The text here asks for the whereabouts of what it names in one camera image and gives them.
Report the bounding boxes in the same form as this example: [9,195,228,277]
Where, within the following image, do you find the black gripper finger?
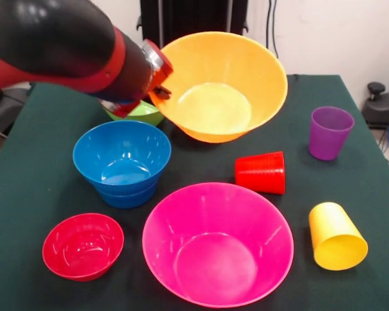
[154,86,173,99]

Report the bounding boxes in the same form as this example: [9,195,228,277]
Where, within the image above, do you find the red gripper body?
[100,54,174,119]

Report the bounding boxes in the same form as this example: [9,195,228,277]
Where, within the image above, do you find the large orange bowl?
[148,31,289,144]

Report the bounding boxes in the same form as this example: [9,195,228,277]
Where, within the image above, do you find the large blue bowl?
[72,120,172,195]

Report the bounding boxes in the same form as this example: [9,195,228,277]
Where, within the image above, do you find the red cup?
[234,151,287,196]

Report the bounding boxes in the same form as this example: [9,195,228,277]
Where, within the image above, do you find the green bowl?
[102,100,165,127]

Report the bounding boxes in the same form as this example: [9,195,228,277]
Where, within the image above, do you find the ribbed blue bowl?
[95,179,159,209]

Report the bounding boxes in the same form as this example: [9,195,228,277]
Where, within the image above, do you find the large pink bowl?
[141,182,295,308]

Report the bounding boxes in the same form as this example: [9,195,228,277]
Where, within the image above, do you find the dark green tablecloth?
[0,73,389,311]

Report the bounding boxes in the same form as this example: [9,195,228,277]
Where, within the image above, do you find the purple cup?
[308,106,355,161]

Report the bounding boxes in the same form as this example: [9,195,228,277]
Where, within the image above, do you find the small crimson bowl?
[41,213,125,282]

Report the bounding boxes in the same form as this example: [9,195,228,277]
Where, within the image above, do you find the yellow cup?
[308,202,369,271]

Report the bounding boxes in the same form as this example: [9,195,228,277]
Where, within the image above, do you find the black wall cables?
[265,0,279,59]

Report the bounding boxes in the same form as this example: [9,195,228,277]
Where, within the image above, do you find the black pedestal leg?
[0,83,32,133]
[362,82,389,130]

